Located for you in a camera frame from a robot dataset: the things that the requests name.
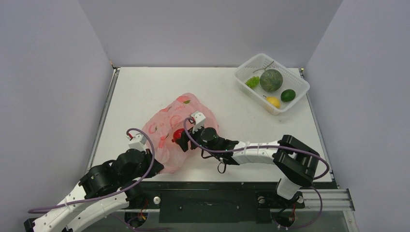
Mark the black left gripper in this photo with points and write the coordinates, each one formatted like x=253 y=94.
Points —
x=155 y=168

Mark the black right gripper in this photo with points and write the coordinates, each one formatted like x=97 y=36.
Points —
x=185 y=140

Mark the red fake apple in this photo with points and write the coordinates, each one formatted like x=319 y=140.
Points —
x=178 y=135

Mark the pink plastic bag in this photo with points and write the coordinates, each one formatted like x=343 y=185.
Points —
x=165 y=122

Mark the green fake grapes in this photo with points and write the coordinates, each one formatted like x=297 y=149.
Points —
x=253 y=82

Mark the yellow fake lemon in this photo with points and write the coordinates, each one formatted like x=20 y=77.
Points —
x=274 y=101

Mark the brown fake fruit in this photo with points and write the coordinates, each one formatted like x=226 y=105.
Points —
x=271 y=80

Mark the dark green fake lime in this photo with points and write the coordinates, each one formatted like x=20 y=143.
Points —
x=288 y=95

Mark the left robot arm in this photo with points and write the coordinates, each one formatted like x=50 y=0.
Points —
x=104 y=189

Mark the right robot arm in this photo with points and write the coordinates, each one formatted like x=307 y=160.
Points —
x=297 y=161

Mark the white plastic basket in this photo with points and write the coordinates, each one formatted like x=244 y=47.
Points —
x=258 y=64

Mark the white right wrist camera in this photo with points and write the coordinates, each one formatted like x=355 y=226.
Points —
x=199 y=121

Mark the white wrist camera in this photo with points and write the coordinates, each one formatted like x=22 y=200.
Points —
x=199 y=121
x=137 y=141

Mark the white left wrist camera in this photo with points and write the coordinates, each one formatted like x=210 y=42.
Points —
x=137 y=141

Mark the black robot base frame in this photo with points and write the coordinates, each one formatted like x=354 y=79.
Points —
x=217 y=202

